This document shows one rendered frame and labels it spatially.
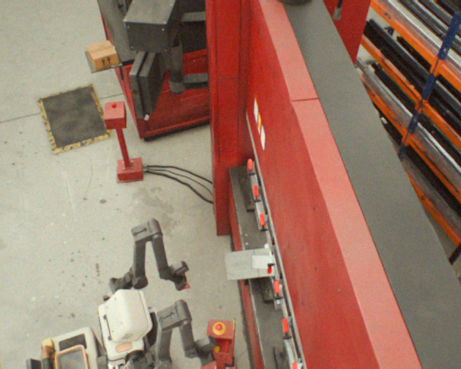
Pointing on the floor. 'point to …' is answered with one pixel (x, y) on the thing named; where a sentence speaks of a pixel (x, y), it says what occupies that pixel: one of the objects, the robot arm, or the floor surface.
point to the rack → (424, 107)
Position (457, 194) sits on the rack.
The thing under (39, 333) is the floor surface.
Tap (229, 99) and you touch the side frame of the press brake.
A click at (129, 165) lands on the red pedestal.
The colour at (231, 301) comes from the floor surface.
